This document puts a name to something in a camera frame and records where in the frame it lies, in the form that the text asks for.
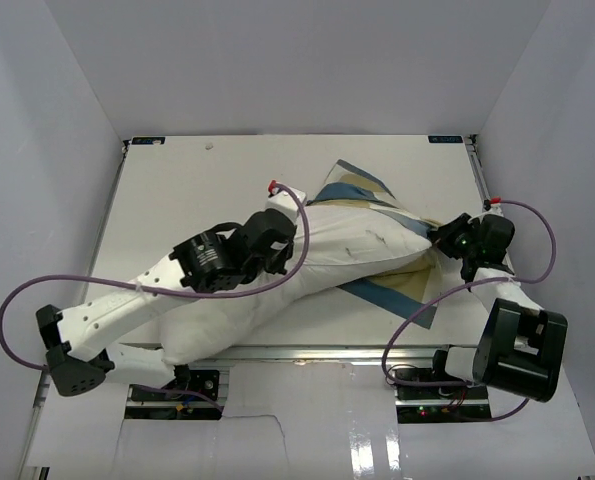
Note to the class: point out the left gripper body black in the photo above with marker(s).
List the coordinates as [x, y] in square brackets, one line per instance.
[271, 264]

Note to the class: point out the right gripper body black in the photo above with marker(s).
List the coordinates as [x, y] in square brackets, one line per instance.
[465, 243]

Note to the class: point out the white pillow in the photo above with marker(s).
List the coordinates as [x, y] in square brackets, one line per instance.
[346, 243]

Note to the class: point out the blue beige white checked pillowcase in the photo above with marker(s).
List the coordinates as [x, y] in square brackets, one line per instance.
[402, 291]

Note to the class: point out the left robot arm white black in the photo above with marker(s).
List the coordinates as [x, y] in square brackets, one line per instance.
[82, 348]

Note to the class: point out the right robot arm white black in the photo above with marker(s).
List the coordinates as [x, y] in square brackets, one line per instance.
[521, 347]

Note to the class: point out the blue label right corner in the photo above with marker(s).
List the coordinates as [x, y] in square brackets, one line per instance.
[445, 139]

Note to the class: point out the blue label corner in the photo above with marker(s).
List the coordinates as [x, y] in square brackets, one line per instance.
[144, 140]
[445, 139]

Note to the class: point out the blue label left corner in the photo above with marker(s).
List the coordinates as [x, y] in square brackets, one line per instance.
[144, 140]

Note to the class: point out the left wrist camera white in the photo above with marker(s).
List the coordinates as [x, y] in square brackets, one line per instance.
[285, 201]

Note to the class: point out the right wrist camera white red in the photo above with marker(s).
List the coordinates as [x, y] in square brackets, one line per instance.
[492, 206]

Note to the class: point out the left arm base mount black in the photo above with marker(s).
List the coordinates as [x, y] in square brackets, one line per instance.
[193, 395]

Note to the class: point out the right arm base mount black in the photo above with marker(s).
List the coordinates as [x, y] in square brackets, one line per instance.
[438, 404]

